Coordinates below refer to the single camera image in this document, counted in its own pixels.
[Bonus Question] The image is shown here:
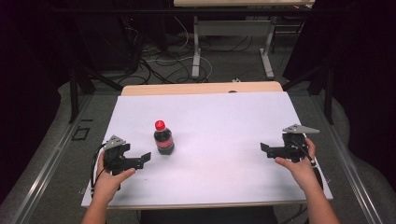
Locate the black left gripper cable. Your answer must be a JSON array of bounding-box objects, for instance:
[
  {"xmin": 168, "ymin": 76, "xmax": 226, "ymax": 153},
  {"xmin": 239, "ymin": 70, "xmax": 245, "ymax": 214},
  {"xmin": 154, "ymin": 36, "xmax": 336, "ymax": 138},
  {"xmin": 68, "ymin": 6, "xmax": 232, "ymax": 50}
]
[{"xmin": 89, "ymin": 143, "xmax": 107, "ymax": 198}]

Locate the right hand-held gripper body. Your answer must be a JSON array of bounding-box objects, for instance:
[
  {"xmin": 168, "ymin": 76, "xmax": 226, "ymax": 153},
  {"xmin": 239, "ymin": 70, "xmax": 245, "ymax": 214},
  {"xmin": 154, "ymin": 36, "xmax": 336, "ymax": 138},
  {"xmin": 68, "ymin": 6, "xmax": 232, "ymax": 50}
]
[{"xmin": 281, "ymin": 123, "xmax": 321, "ymax": 163}]

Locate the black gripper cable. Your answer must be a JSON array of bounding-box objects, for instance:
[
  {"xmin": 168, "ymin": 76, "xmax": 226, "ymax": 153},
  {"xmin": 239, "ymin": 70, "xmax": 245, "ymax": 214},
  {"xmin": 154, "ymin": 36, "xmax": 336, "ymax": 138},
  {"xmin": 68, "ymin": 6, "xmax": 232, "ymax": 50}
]
[
  {"xmin": 89, "ymin": 143, "xmax": 107, "ymax": 198},
  {"xmin": 290, "ymin": 140, "xmax": 325, "ymax": 191}
]

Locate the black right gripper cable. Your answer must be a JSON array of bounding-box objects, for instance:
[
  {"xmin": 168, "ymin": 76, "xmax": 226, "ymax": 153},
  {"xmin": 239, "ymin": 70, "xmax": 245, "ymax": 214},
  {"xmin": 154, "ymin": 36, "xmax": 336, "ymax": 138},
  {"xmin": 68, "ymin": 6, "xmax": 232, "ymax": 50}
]
[{"xmin": 290, "ymin": 140, "xmax": 325, "ymax": 191}]

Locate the dark soda bottle red label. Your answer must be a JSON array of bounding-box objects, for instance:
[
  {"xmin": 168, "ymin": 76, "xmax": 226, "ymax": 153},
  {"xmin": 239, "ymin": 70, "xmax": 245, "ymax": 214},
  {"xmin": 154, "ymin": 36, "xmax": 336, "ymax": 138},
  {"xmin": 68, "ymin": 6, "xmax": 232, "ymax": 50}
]
[{"xmin": 153, "ymin": 119, "xmax": 176, "ymax": 156}]

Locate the person's dark clothing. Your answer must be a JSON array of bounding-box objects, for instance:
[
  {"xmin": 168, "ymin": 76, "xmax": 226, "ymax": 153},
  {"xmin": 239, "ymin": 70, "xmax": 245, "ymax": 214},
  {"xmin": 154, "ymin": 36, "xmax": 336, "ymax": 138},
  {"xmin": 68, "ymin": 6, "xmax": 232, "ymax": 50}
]
[{"xmin": 139, "ymin": 206, "xmax": 279, "ymax": 224}]

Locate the person's right hand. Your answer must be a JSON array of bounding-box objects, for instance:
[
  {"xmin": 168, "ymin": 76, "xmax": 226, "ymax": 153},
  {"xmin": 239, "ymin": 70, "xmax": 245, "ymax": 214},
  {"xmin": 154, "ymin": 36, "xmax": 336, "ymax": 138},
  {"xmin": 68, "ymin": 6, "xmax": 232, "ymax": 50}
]
[{"xmin": 274, "ymin": 137, "xmax": 322, "ymax": 191}]

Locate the person's left hand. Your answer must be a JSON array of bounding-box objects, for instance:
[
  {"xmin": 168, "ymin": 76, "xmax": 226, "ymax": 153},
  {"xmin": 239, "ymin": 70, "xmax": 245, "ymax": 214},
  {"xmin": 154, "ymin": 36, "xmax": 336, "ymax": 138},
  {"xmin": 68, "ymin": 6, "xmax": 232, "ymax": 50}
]
[{"xmin": 92, "ymin": 151, "xmax": 136, "ymax": 203}]

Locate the bundle of black floor cables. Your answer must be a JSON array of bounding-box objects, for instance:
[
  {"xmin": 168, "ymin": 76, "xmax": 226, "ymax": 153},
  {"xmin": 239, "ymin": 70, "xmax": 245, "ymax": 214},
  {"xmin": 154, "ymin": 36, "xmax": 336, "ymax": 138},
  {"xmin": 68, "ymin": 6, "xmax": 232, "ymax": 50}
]
[{"xmin": 117, "ymin": 17, "xmax": 195, "ymax": 86}]

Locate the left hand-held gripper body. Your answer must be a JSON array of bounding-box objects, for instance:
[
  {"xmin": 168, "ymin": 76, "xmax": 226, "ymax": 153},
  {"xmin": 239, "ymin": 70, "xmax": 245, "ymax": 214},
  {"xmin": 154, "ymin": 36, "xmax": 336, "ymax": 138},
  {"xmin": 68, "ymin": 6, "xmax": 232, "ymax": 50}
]
[{"xmin": 103, "ymin": 134, "xmax": 132, "ymax": 176}]

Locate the black metal stand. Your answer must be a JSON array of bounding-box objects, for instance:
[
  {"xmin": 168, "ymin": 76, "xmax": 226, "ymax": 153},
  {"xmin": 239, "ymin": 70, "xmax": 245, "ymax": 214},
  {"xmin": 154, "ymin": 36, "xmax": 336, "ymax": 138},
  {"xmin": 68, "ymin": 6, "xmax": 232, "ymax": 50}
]
[
  {"xmin": 68, "ymin": 65, "xmax": 124, "ymax": 124},
  {"xmin": 281, "ymin": 64, "xmax": 336, "ymax": 126}
]

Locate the white floor cable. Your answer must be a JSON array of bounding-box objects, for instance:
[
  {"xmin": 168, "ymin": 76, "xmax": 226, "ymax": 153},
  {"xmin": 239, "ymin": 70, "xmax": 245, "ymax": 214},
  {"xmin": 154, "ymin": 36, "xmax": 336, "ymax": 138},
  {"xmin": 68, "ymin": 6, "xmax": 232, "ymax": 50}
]
[{"xmin": 145, "ymin": 16, "xmax": 214, "ymax": 82}]

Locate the aluminium floor rail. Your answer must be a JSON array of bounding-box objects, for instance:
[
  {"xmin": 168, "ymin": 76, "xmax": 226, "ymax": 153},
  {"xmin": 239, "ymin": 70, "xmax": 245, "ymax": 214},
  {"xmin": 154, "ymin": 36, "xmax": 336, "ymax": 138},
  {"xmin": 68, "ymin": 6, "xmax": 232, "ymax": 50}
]
[
  {"xmin": 11, "ymin": 94, "xmax": 95, "ymax": 224},
  {"xmin": 310, "ymin": 95, "xmax": 385, "ymax": 224}
]

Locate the white table mat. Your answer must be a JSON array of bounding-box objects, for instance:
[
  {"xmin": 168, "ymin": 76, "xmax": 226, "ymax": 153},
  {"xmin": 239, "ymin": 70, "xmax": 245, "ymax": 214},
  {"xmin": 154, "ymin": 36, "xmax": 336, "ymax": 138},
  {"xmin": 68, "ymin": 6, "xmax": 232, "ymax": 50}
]
[{"xmin": 80, "ymin": 91, "xmax": 333, "ymax": 209}]

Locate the dark curtain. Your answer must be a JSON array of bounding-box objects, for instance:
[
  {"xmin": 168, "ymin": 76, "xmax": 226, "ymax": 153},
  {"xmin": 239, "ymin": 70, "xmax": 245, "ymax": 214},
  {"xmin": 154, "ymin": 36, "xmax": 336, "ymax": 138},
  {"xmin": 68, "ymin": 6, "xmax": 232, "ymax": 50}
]
[
  {"xmin": 0, "ymin": 0, "xmax": 82, "ymax": 200},
  {"xmin": 283, "ymin": 0, "xmax": 396, "ymax": 190}
]

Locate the desk with white metal legs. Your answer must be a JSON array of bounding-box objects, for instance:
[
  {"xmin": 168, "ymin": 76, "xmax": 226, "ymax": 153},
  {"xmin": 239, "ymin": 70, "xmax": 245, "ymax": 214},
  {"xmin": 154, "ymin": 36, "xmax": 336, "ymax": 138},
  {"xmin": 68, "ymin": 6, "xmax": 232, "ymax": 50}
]
[{"xmin": 173, "ymin": 0, "xmax": 316, "ymax": 80}]

